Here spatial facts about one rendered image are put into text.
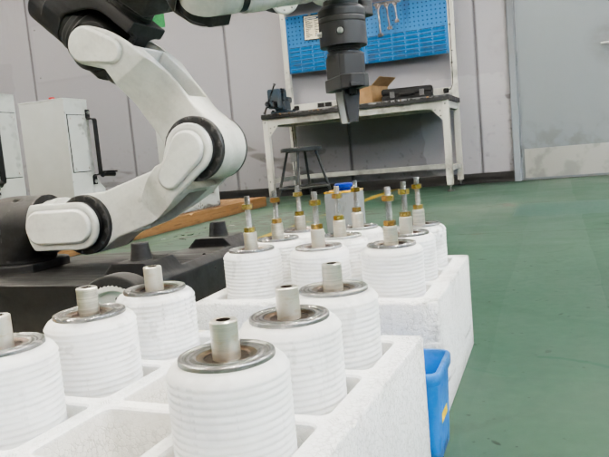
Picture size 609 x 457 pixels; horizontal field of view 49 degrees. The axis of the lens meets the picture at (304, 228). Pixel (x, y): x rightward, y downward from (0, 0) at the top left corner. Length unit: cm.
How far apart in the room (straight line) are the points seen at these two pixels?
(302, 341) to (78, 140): 327
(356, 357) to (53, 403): 30
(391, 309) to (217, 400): 52
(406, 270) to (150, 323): 39
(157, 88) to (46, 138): 232
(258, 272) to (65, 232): 70
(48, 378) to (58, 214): 104
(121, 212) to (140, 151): 579
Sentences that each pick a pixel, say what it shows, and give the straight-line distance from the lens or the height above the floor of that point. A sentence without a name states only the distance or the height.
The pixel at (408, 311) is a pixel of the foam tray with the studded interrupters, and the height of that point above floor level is 17.
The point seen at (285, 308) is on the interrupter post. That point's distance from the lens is 62.
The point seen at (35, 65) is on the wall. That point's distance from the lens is 824.
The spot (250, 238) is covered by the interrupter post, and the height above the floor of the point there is 27.
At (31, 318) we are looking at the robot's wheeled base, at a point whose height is 10.
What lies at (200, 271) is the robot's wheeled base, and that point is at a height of 16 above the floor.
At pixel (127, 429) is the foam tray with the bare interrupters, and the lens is 68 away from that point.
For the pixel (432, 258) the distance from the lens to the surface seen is 113.
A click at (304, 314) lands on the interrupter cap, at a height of 25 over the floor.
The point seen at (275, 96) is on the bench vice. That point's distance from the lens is 574.
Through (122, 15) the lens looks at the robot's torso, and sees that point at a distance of 160.
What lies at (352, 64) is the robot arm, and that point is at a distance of 125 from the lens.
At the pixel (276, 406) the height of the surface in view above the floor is 22.
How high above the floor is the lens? 40
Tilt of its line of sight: 6 degrees down
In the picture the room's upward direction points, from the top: 5 degrees counter-clockwise
